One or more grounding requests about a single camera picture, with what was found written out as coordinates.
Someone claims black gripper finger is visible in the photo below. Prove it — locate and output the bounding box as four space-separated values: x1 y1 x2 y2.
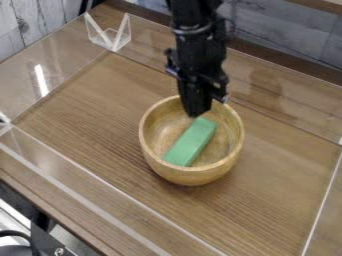
196 84 212 115
178 80 198 116

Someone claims clear acrylic corner bracket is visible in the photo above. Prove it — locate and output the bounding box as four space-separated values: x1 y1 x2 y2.
84 12 131 52

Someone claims clear acrylic tray wall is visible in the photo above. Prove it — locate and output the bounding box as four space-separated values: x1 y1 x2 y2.
0 15 342 256

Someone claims black cable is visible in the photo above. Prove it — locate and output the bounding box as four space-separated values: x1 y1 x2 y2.
0 229 35 248

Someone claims wooden bowl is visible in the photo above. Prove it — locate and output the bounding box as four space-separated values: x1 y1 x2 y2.
139 96 246 186

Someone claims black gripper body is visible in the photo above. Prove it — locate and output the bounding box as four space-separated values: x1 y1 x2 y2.
164 25 230 103

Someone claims green rectangular block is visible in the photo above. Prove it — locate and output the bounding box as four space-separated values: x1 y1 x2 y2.
163 117 216 167

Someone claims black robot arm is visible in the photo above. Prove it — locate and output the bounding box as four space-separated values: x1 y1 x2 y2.
164 0 228 117

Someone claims black metal stand bracket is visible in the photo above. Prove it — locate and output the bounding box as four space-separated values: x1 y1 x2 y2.
31 223 75 256

